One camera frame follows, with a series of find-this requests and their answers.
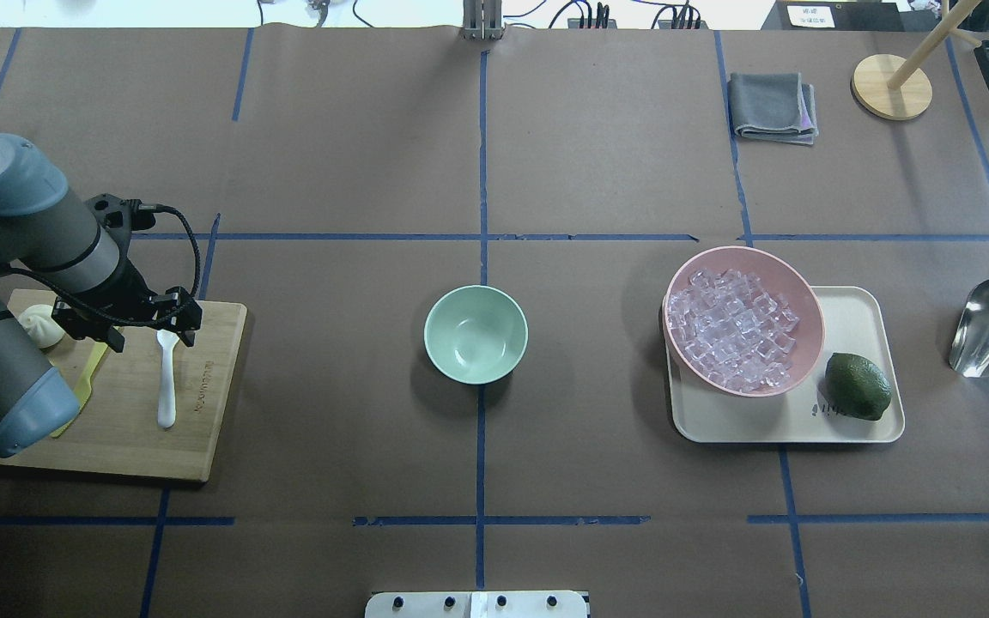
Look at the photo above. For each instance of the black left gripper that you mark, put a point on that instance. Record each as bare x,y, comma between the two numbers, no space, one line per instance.
131,290

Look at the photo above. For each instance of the white plastic spoon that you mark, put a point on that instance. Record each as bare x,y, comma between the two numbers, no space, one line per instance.
166,412

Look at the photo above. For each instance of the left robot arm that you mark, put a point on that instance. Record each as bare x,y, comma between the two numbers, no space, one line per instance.
78,249

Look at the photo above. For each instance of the mint green bowl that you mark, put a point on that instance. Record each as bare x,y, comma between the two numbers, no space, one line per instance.
476,334

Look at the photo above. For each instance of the pile of ice cubes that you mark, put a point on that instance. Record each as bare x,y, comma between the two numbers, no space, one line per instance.
732,330

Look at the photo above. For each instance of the pink bowl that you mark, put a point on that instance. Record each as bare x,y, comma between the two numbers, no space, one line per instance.
778,277

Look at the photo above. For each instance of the yellow plastic knife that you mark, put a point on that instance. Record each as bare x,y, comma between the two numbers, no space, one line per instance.
83,388

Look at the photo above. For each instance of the wooden cutting board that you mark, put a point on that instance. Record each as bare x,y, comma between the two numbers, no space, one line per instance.
117,431

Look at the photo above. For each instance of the white steamed bun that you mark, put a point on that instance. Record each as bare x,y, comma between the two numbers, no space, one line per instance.
37,322

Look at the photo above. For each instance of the grey folded cloth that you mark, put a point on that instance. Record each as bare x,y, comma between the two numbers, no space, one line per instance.
772,107

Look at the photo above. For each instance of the beige tray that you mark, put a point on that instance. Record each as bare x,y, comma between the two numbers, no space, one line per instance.
853,324

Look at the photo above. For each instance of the green lime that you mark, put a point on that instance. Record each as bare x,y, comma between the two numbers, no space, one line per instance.
857,387

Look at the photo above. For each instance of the wooden paper towel stand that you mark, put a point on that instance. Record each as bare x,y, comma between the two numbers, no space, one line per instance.
897,89

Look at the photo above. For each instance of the aluminium frame post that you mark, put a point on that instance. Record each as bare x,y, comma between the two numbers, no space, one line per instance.
483,20

